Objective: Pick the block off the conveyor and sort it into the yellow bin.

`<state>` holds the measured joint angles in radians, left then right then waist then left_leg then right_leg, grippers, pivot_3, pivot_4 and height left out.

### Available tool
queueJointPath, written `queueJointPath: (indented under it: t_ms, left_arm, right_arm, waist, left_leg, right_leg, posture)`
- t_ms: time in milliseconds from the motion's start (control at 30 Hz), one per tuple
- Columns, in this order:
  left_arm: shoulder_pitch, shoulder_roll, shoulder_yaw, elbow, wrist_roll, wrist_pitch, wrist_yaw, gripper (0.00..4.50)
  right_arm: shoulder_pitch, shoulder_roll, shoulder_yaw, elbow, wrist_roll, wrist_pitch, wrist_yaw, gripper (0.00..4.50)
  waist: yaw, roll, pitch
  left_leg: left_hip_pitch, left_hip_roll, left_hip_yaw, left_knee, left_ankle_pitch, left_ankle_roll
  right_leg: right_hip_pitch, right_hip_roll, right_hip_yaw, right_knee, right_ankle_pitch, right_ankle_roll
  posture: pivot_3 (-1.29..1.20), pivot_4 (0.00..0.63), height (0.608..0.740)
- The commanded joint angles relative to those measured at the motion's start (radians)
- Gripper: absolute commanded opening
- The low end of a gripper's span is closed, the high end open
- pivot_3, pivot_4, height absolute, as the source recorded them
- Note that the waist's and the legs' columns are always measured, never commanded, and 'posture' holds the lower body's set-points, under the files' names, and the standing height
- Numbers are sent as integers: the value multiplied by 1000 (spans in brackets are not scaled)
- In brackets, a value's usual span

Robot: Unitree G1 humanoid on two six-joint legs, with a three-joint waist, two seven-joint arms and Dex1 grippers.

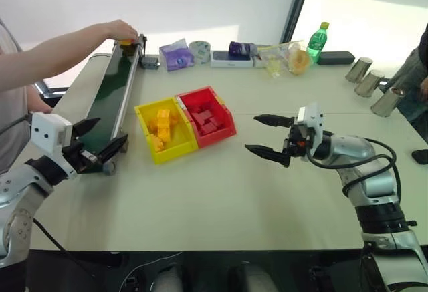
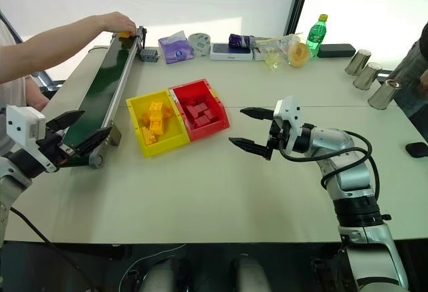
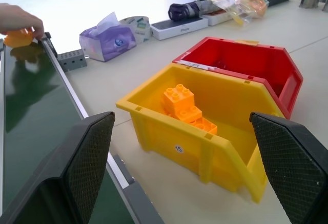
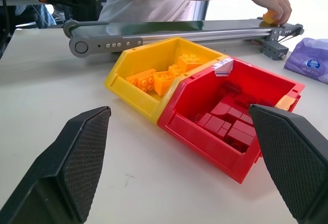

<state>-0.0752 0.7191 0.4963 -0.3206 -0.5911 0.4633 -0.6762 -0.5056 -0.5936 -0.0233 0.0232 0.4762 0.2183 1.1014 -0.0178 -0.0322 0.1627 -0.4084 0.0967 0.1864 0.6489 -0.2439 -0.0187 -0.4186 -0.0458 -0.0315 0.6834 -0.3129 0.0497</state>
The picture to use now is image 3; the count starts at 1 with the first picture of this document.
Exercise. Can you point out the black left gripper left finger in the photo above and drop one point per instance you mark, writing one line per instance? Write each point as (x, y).
(84, 167)

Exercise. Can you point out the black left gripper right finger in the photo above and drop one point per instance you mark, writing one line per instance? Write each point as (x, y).
(292, 167)

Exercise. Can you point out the orange toy block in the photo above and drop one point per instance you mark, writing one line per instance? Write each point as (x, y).
(18, 39)

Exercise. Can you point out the dark green conveyor belt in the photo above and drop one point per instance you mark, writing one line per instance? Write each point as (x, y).
(33, 111)

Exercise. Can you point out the person's bare hand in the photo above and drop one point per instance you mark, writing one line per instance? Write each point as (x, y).
(18, 20)

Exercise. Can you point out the orange flat building block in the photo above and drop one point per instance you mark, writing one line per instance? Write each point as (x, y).
(205, 127)

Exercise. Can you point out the yellow plastic storage bin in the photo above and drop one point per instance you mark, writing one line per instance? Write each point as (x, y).
(194, 152)

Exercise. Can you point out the grey perforated metal block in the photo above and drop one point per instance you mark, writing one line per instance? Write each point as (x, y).
(72, 60)

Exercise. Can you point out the red plastic storage bin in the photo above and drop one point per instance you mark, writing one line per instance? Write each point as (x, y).
(246, 65)

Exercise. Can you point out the orange stepped building block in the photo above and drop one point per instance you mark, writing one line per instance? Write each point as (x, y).
(180, 102)

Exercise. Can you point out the purple tissue pack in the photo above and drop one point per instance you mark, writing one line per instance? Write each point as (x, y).
(110, 42)

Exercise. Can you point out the white printed tape roll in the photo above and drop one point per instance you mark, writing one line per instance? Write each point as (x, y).
(139, 28)

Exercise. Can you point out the white tray with brown contents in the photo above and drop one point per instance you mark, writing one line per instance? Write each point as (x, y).
(217, 17)

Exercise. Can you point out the clear plastic bag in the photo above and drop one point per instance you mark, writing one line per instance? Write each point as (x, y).
(241, 7)

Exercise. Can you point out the white phone box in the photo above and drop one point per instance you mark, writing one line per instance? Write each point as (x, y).
(179, 28)

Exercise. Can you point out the folded dark purple umbrella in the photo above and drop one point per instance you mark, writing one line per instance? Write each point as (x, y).
(189, 8)

